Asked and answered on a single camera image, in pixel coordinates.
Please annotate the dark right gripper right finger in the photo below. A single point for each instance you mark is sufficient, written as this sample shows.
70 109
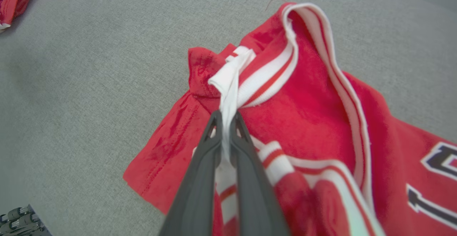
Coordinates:
253 193

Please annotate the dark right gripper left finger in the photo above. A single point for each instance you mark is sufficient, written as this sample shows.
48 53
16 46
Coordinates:
198 193

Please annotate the red jersey with white sleeves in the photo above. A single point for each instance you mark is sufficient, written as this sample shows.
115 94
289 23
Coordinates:
314 114

